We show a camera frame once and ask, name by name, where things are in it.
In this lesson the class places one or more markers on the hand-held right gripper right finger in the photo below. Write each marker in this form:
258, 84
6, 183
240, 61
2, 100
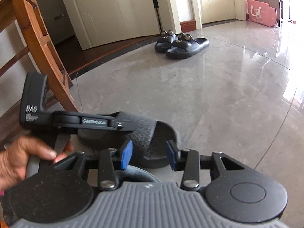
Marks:
172, 155

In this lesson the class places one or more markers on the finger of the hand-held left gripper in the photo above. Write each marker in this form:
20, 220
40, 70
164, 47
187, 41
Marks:
106, 123

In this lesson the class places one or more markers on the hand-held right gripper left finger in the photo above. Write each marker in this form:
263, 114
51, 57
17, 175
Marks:
125, 155

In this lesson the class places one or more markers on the dark grey textured slipper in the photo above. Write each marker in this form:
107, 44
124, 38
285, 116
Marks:
142, 173
147, 135

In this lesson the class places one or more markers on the black slipper with metal ornaments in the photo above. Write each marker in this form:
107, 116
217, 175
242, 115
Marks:
185, 48
166, 43

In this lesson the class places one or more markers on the person's left hand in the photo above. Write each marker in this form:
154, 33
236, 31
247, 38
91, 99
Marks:
16, 161

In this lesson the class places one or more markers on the wooden chair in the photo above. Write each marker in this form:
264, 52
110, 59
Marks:
35, 40

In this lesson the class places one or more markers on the white door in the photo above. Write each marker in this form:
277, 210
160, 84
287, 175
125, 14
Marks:
114, 9
217, 0

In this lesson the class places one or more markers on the black door hinge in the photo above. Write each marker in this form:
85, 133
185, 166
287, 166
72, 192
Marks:
155, 1

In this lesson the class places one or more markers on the pink bag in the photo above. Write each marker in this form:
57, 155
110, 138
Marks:
261, 13

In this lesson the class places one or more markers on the wall socket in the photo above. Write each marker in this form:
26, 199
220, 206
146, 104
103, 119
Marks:
59, 16

